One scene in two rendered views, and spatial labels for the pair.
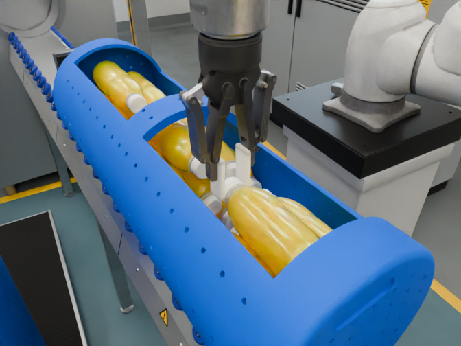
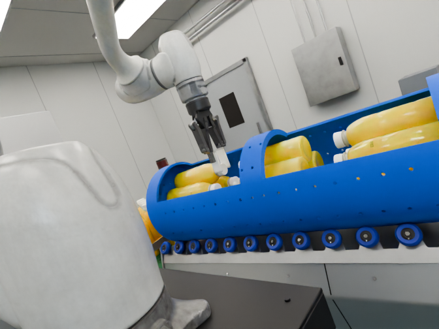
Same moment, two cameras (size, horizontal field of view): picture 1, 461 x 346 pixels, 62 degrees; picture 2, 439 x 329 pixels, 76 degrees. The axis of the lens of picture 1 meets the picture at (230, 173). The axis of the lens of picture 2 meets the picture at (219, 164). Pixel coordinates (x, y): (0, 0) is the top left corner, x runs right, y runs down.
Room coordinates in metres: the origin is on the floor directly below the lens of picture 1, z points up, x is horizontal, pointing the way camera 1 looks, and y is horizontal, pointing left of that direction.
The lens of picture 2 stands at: (1.30, -0.28, 1.28)
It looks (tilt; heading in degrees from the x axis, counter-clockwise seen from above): 6 degrees down; 162
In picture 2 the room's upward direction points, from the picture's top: 21 degrees counter-clockwise
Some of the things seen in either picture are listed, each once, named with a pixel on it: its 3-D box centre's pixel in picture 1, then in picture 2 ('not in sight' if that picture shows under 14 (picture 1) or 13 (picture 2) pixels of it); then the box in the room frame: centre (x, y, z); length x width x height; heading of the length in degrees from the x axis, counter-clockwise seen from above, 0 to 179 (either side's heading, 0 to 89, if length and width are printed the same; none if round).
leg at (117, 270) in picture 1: (115, 261); not in sight; (1.06, 0.47, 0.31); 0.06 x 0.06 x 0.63; 33
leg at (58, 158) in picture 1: (56, 152); not in sight; (1.88, 1.01, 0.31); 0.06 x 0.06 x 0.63; 33
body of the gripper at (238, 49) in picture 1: (230, 68); (201, 113); (0.46, 0.00, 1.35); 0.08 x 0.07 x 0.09; 123
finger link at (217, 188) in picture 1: (217, 177); (223, 158); (0.44, 0.02, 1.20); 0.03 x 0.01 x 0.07; 33
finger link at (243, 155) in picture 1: (243, 167); (215, 162); (0.47, -0.02, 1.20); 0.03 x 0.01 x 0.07; 33
